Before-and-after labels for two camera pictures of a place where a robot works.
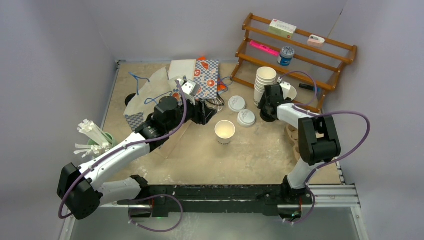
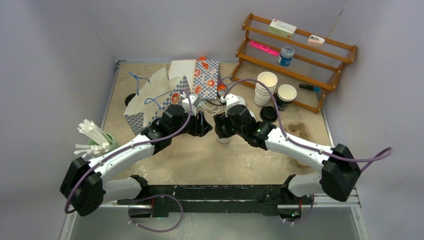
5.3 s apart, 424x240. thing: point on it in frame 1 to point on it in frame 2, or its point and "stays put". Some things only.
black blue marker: [309, 87] stays put
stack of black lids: [128, 98] stays put
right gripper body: [264, 101] to [240, 130]
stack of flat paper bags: [205, 72] stays put
